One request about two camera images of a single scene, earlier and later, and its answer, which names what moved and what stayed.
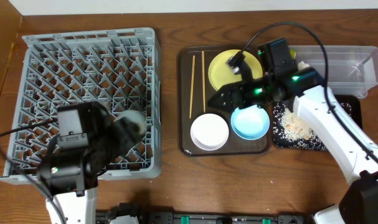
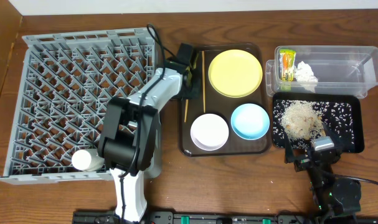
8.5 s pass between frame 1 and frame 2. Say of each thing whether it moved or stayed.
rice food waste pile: stayed
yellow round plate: stayed
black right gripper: moved
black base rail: stayed
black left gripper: moved
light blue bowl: stayed
